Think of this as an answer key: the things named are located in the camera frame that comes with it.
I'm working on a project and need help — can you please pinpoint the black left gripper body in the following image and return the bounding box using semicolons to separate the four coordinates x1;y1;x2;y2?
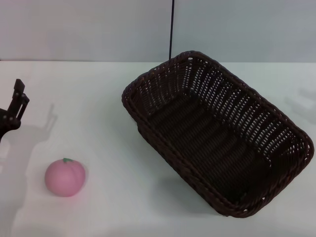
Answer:
0;107;21;142

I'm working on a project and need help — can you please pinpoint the pink toy peach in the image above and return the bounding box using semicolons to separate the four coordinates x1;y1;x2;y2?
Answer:
44;158;87;198

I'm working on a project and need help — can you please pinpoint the dark brown wicker basket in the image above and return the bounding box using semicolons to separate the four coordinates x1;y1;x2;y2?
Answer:
121;50;315;219

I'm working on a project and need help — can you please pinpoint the black vertical wall strip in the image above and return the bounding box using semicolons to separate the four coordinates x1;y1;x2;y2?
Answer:
168;0;175;60

